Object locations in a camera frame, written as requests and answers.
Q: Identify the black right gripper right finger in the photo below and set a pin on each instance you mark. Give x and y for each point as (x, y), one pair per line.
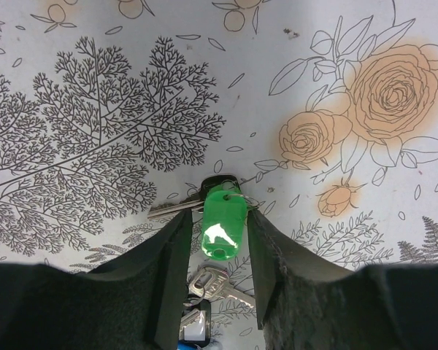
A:
(303, 301)

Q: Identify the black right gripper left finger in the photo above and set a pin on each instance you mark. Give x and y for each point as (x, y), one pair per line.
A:
(134, 301)

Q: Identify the green key tag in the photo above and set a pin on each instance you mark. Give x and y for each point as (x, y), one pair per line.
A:
(224, 213)

